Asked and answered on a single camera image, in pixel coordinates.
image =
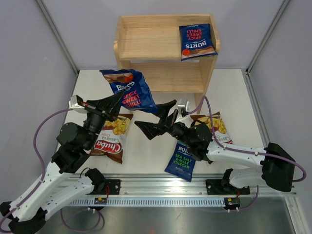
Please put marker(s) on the wooden two-tier shelf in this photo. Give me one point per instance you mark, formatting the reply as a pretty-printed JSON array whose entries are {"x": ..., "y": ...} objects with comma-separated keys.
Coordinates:
[{"x": 151, "y": 44}]

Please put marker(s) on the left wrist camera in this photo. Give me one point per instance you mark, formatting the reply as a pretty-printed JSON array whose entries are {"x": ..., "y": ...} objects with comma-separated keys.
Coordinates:
[{"x": 76, "y": 104}]

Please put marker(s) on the left Chuba cassava chips bag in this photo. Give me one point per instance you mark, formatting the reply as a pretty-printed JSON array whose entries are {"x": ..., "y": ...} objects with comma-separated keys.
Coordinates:
[{"x": 111, "y": 140}]

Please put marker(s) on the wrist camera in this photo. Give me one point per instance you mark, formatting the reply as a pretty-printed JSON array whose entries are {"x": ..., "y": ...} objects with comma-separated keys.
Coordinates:
[
  {"x": 76, "y": 104},
  {"x": 183, "y": 108}
]

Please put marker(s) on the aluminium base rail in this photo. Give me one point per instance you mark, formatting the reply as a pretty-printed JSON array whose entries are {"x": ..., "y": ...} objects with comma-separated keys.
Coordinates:
[{"x": 166, "y": 185}]

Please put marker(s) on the chuba cassava chips bag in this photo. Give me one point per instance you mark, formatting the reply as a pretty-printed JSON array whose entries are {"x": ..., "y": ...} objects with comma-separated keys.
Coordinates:
[
  {"x": 222, "y": 135},
  {"x": 111, "y": 140}
]

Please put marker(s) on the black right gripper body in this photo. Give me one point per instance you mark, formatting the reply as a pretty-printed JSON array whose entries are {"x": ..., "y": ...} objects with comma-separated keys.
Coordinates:
[{"x": 177, "y": 129}]

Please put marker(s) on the right Chuba cassava chips bag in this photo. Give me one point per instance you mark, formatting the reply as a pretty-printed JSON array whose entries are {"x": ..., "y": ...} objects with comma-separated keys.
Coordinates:
[{"x": 222, "y": 135}]

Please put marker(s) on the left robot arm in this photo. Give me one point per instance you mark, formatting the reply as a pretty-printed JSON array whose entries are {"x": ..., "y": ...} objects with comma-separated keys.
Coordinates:
[{"x": 30, "y": 211}]

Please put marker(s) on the small blue Burts chilli bag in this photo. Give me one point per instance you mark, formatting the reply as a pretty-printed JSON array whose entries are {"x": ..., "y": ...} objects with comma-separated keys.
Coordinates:
[{"x": 136, "y": 92}]

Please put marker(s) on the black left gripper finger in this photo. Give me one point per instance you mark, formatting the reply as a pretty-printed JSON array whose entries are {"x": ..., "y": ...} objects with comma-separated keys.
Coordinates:
[
  {"x": 114, "y": 114},
  {"x": 106, "y": 106}
]

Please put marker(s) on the white slotted cable duct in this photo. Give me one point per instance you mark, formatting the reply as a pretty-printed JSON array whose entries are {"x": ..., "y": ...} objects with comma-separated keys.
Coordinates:
[{"x": 154, "y": 202}]

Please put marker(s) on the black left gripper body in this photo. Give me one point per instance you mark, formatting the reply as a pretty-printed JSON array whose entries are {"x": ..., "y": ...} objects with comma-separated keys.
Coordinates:
[{"x": 96, "y": 121}]

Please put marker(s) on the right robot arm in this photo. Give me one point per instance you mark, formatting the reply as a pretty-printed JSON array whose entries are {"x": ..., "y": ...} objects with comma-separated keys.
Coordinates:
[{"x": 271, "y": 165}]

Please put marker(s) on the large blue Burts chilli bag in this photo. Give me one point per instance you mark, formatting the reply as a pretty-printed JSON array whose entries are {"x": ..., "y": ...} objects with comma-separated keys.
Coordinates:
[{"x": 196, "y": 41}]

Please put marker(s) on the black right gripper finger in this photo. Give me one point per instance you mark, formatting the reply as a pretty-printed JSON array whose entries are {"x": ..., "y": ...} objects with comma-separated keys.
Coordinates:
[
  {"x": 163, "y": 110},
  {"x": 149, "y": 129}
]

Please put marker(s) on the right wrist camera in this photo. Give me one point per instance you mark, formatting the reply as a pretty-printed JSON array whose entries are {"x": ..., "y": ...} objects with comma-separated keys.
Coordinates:
[{"x": 183, "y": 108}]

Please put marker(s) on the Burts sea salt vinegar bag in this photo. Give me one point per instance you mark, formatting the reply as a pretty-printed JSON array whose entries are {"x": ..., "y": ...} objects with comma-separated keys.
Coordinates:
[{"x": 181, "y": 163}]

